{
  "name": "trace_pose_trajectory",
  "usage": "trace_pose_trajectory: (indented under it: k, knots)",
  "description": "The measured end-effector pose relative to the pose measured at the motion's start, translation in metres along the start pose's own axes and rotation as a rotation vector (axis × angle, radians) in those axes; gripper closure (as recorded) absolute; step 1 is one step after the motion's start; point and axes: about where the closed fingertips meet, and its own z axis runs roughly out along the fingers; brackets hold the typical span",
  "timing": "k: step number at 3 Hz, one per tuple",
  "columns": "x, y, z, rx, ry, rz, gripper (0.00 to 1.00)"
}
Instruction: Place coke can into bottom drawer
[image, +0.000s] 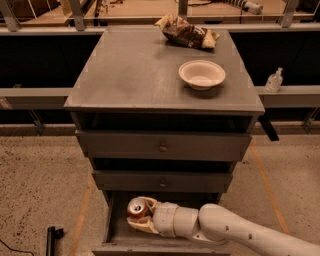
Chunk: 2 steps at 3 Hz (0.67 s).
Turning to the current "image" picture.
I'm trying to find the black post on floor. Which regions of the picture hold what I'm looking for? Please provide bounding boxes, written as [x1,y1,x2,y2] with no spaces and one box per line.
[46,226,64,256]

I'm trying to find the brown chip bag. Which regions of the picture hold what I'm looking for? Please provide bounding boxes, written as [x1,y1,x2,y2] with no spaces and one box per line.
[155,13,220,49]

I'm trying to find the grey middle drawer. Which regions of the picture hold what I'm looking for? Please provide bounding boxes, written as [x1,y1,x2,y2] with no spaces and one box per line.
[92,170,232,193]

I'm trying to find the clear sanitizer pump bottle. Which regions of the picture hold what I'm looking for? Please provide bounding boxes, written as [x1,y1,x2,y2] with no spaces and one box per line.
[265,67,283,93]

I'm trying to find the grey top drawer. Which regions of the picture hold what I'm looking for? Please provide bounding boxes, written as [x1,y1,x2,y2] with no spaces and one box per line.
[76,130,251,162]

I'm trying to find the grey metal railing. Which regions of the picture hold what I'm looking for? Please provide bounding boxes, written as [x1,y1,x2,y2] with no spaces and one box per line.
[0,0,320,110]

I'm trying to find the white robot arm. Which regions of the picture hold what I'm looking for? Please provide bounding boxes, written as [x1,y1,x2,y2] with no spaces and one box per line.
[127,197,320,256]

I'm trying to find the grey open bottom drawer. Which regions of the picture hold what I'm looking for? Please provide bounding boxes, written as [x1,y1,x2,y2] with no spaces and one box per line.
[92,191,231,256]

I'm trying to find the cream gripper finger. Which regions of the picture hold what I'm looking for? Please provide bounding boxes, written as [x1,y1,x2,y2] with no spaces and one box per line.
[127,216,158,234]
[135,197,158,214]

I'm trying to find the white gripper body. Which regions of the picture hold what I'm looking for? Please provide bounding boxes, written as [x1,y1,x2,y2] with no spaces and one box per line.
[153,202,179,237]

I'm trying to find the red coke can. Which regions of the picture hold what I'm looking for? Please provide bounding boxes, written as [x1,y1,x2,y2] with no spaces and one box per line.
[127,197,148,219]

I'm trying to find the grey wooden drawer cabinet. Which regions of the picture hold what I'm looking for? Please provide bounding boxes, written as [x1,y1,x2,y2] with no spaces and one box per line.
[65,27,264,206]

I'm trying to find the white paper bowl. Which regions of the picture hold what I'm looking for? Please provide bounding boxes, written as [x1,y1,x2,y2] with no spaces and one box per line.
[179,60,226,90]

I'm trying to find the black floor cable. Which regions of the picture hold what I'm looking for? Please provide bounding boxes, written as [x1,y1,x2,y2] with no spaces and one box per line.
[0,238,36,256]

